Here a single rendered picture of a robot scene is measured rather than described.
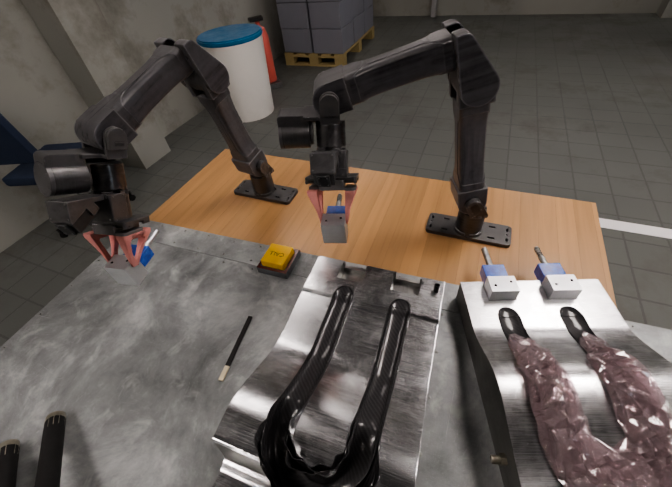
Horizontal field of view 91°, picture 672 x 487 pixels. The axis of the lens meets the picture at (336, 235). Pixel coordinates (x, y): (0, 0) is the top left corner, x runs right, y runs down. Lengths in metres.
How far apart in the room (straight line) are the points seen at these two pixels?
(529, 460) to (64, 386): 0.81
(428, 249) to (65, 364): 0.83
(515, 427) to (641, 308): 1.54
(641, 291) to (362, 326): 1.70
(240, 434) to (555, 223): 0.84
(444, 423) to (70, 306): 0.86
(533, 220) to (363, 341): 0.58
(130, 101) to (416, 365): 0.67
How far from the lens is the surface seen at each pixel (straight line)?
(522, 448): 0.58
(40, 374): 0.94
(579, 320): 0.75
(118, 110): 0.73
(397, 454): 0.49
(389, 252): 0.83
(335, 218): 0.69
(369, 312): 0.62
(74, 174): 0.71
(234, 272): 0.86
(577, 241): 0.98
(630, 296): 2.09
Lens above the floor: 1.42
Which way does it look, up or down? 45 degrees down
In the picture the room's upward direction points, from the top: 7 degrees counter-clockwise
